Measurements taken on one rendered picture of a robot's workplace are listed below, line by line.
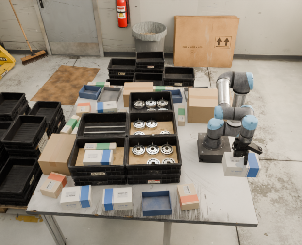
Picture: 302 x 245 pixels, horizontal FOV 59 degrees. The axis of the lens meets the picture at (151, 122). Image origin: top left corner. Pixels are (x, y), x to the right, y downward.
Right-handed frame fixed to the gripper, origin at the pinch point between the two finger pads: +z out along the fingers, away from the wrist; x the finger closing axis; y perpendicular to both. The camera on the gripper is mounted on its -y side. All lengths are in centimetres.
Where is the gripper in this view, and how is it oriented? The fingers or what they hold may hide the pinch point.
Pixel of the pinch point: (241, 162)
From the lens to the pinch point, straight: 173.5
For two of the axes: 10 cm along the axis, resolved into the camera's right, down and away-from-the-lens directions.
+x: -0.7, 6.6, -7.5
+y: -10.0, -0.3, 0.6
